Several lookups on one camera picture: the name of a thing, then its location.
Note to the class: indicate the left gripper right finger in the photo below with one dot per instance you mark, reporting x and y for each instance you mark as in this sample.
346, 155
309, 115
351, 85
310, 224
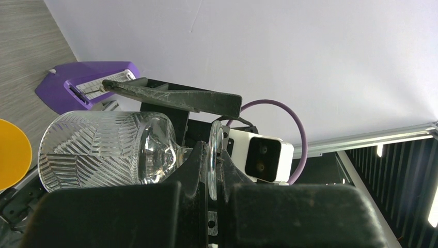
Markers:
300, 215

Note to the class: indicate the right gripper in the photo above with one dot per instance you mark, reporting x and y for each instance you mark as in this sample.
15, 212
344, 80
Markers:
178, 101

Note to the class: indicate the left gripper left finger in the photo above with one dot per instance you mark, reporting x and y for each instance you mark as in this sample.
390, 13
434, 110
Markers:
172, 213

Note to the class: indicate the clear stemless wine glass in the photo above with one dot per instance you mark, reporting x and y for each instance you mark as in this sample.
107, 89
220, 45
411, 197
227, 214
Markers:
92, 149

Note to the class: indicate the orange plastic goblet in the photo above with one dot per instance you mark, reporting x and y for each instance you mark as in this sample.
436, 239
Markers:
16, 154

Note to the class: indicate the purple tape dispenser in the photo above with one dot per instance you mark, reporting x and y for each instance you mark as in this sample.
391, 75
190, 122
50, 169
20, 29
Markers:
78, 86

